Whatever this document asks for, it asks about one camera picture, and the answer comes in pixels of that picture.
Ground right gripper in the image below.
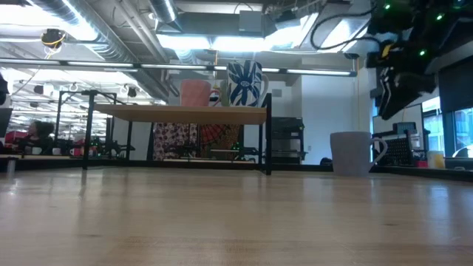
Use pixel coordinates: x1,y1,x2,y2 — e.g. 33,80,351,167
365,38,438,121

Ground lavender ceramic mug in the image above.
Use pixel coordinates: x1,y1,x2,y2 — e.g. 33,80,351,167
330,131,388,177

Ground white mug blue floral print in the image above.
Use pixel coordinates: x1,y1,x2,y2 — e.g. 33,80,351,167
226,60,270,108

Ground green ceramic mug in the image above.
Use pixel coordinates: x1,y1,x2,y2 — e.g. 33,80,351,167
220,79,231,107

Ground pink ceramic mug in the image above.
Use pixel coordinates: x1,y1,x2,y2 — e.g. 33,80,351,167
180,79,222,107

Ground white framed board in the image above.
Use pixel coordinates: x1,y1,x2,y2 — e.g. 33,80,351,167
372,103,424,136

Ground black pegboard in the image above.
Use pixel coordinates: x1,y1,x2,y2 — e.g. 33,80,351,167
384,134,415,167

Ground yellow container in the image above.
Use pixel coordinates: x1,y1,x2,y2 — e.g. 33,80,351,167
427,150,446,170

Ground grey ceiling box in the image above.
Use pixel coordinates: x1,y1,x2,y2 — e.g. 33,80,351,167
238,10,264,33

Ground orange mandala cloth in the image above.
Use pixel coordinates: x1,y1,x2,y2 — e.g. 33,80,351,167
199,123,241,151

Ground wooden shelf black legs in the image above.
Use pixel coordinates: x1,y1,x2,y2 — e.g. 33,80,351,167
81,89,273,177

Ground long ceiling light bar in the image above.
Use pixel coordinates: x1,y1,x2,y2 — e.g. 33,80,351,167
0,57,358,77

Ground floral patterned cloth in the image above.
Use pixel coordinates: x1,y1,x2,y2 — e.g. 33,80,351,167
153,123,199,160

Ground person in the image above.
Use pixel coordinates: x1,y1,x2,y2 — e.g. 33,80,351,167
21,120,55,154

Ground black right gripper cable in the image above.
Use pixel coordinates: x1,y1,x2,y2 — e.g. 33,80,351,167
309,3,381,51

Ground silver round air duct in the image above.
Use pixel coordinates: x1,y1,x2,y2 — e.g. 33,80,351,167
149,0,178,24

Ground black background station frame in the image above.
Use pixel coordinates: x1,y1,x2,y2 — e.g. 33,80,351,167
55,89,136,163

